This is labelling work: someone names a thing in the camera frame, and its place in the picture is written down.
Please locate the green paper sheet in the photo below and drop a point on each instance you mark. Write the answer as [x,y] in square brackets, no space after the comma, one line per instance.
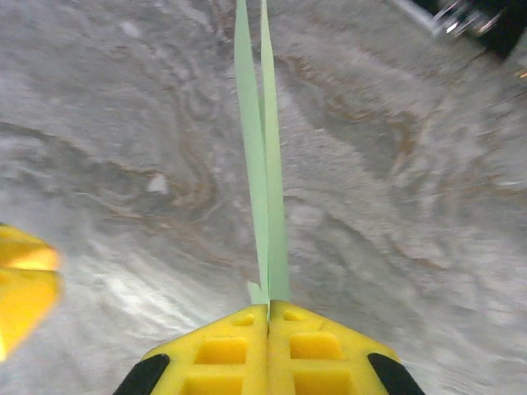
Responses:
[273,205]

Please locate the black hard case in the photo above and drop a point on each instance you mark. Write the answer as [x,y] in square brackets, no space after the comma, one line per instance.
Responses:
[506,29]

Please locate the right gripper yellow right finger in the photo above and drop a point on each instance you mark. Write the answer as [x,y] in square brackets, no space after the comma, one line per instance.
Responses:
[321,354]

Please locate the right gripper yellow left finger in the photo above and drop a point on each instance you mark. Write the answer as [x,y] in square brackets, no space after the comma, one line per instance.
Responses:
[218,354]

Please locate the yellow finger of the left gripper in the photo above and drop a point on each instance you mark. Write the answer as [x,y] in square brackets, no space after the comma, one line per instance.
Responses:
[24,304]
[24,253]

